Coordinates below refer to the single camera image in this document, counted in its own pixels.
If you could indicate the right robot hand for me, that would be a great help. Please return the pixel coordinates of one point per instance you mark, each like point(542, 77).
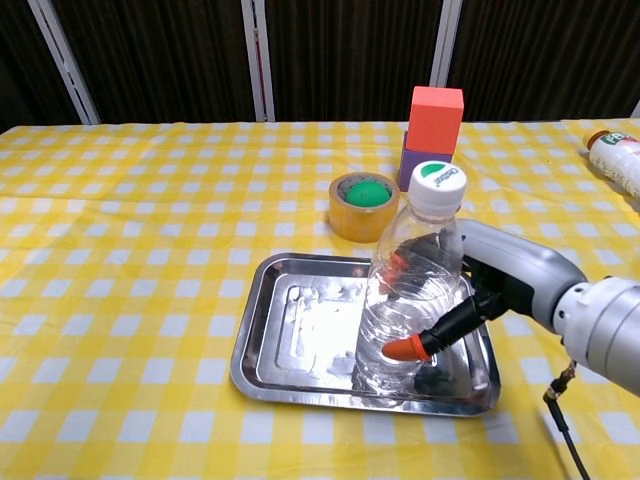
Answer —
point(525, 270)

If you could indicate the clear bottle green cap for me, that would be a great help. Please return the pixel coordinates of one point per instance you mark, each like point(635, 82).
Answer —
point(400, 310)

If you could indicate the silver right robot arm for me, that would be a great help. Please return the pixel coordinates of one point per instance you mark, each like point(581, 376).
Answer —
point(607, 330)

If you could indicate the white labelled drink bottle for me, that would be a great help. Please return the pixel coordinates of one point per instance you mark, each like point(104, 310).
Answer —
point(616, 160)

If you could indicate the rectangular metal tray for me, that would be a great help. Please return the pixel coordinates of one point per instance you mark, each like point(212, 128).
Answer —
point(300, 330)

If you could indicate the purple foam block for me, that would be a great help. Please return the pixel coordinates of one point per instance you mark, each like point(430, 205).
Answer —
point(407, 167)

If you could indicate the clear brown tape roll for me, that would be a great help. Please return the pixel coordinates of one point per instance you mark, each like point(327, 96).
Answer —
point(357, 226)

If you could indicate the green ball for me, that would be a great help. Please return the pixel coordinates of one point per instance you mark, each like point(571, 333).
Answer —
point(368, 195)

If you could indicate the orange foam block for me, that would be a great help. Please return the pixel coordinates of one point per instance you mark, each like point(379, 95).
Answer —
point(434, 120)

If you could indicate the yellow white checked tablecloth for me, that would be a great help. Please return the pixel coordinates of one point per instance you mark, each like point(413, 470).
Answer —
point(125, 280)

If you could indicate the white frame post red marks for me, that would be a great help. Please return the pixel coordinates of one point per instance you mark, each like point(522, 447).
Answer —
point(257, 60)

